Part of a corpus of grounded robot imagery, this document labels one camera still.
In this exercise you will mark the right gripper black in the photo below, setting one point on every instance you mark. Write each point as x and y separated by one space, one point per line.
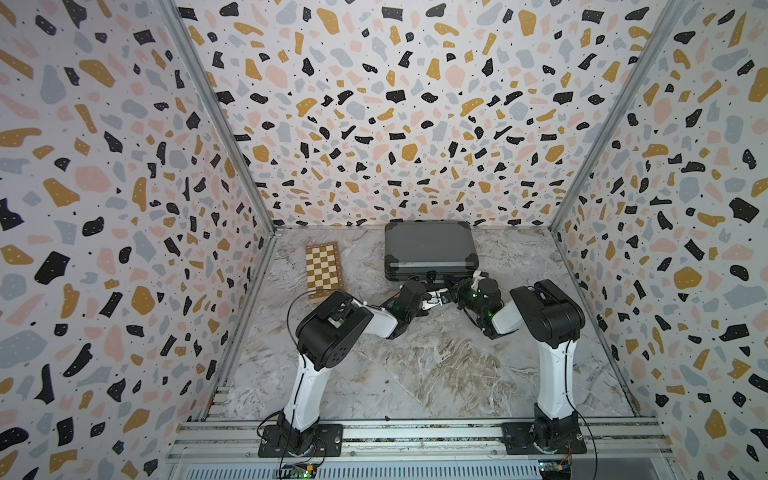
458 290

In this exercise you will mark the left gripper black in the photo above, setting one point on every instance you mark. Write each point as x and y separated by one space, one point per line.
422 286

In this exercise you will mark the dark grey poker case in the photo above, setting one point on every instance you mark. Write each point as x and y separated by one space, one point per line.
429 250

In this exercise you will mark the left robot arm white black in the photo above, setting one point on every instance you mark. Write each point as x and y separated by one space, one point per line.
326 336

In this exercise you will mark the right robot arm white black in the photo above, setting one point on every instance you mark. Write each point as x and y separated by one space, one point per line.
555 321

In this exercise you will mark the wooden chess board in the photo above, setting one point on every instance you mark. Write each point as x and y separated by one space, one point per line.
324 271

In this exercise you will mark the right circuit board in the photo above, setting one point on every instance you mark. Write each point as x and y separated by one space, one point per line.
554 470

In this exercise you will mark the circuit board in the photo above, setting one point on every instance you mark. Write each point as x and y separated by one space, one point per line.
298 471
554 470

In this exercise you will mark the left circuit board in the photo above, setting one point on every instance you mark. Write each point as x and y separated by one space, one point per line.
298 471

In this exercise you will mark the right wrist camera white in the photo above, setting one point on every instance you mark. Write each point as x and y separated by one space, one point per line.
477 276

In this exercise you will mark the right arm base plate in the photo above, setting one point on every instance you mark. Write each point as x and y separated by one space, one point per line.
542 437

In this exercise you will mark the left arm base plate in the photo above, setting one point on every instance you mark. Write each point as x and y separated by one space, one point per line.
323 440

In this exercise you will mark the aluminium mounting rail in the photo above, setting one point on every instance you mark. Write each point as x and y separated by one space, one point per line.
617 448

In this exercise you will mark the metal corner frame post right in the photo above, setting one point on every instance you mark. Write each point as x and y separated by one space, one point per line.
669 16

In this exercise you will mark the metal corner frame post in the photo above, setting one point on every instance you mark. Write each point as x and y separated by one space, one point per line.
169 13
669 16

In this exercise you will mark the metal corner frame post left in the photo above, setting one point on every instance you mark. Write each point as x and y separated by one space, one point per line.
169 13

